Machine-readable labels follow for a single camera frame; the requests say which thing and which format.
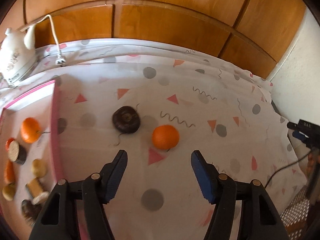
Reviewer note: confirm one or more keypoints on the small orange carrot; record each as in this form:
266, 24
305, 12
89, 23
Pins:
9, 174

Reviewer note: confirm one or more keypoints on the dark round beet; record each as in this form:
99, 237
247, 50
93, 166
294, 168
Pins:
126, 120

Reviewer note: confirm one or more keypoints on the dark cut root large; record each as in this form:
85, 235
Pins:
17, 153

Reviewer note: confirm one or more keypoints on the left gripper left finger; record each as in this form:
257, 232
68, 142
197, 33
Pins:
58, 218

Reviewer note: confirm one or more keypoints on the red tomato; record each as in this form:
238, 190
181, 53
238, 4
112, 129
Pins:
8, 142

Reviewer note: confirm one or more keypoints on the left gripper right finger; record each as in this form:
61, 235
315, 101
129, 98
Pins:
259, 218

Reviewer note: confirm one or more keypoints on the patterned white tablecloth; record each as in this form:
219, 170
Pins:
219, 109

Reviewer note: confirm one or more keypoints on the orange mandarin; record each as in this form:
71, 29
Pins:
165, 137
30, 130

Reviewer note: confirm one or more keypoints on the white ceramic electric kettle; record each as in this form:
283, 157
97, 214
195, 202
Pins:
18, 54

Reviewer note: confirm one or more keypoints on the pink rimmed tray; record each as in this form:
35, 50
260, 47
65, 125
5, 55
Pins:
32, 157

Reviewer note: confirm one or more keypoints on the yellow green small fruit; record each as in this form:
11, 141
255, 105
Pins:
9, 192

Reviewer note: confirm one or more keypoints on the dark round root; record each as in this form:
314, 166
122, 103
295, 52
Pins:
30, 212

